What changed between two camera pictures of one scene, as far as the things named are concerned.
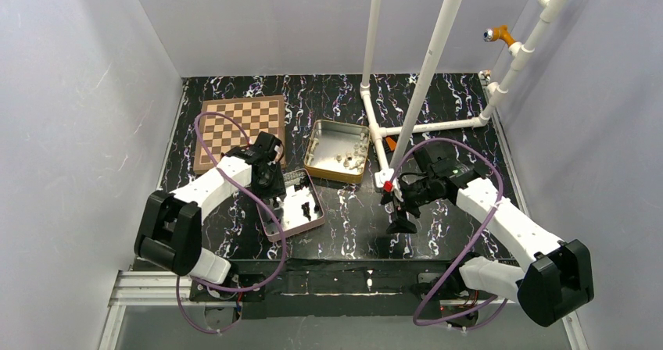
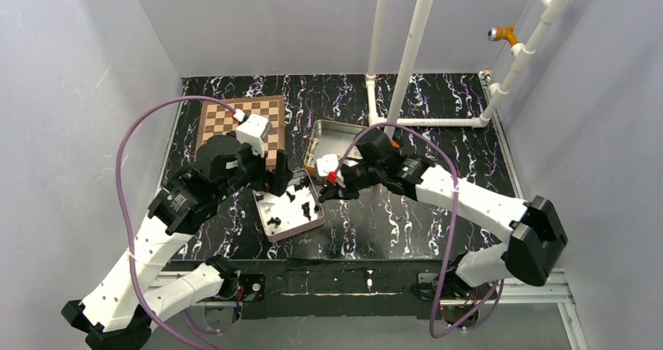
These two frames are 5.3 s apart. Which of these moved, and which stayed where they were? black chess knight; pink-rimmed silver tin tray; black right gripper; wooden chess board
Moved: black right gripper
Stayed: black chess knight; wooden chess board; pink-rimmed silver tin tray
